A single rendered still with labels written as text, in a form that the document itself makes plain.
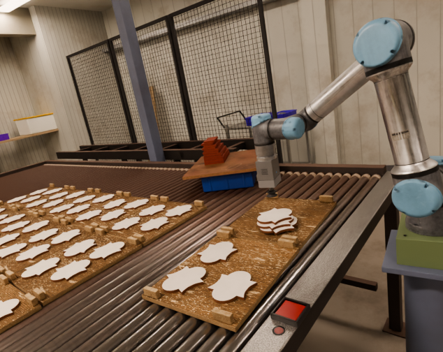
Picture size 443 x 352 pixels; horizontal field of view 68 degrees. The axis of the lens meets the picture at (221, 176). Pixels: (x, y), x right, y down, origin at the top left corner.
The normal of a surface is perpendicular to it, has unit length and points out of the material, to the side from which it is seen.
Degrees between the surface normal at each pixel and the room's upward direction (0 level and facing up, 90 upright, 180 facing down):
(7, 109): 90
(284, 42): 90
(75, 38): 90
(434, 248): 90
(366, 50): 82
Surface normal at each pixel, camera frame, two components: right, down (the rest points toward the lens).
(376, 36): -0.69, 0.17
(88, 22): 0.83, 0.00
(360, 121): -0.52, 0.32
